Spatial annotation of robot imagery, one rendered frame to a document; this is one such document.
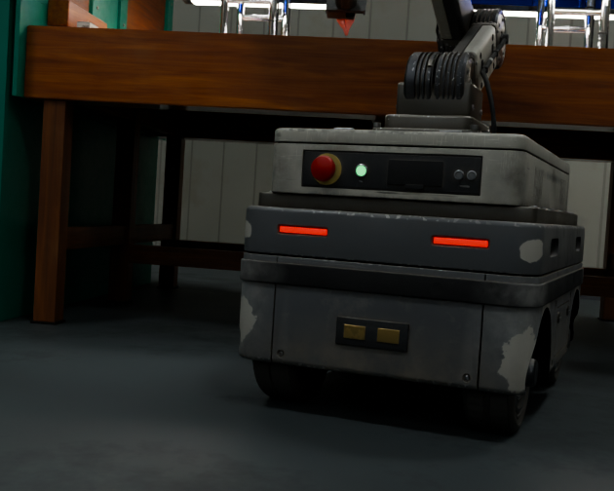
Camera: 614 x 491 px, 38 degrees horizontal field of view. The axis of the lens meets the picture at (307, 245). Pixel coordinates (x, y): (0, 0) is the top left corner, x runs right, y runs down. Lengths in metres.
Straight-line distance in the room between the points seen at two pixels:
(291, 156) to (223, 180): 3.44
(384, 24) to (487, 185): 3.33
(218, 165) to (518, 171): 3.65
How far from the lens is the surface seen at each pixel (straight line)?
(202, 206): 4.98
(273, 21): 2.76
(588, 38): 3.01
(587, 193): 4.37
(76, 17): 2.59
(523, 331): 1.37
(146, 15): 3.44
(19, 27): 2.41
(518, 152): 1.39
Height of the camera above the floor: 0.34
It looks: 2 degrees down
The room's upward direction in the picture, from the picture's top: 4 degrees clockwise
